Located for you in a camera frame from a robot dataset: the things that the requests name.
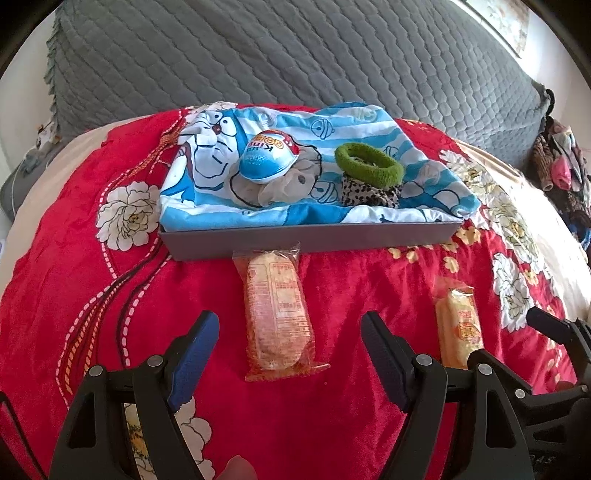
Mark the grey quilted headboard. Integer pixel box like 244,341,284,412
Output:
46,0,555,158

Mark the pale orange snack packet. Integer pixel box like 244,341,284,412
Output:
232,242,331,383

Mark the wall picture frame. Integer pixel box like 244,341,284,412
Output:
480,0,532,56

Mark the leopard print scrunchie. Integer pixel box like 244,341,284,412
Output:
341,178,402,208

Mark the grey bedside stool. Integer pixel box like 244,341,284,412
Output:
0,157,35,222

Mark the blue striped cartoon cloth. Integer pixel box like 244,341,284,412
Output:
159,102,481,232

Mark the cream scrunchie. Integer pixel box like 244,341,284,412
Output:
228,145,324,206

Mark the yellow snack packet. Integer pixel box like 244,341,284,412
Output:
434,277,485,370

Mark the grey tray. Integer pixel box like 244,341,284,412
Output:
159,220,462,263

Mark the pile of mixed clothes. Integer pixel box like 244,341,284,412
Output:
529,115,591,250

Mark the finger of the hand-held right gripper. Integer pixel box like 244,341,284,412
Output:
526,307,591,358
489,351,591,411

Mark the red floral blanket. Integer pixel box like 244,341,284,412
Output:
0,108,583,480

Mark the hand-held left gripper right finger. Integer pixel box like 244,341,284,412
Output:
360,311,539,480

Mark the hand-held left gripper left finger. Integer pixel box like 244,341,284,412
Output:
48,310,220,480

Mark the green scrunchie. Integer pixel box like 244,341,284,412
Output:
335,143,402,189

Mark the blue white toy egg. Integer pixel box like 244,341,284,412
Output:
239,130,301,185

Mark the person's left hand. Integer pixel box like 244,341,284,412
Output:
217,455,259,480

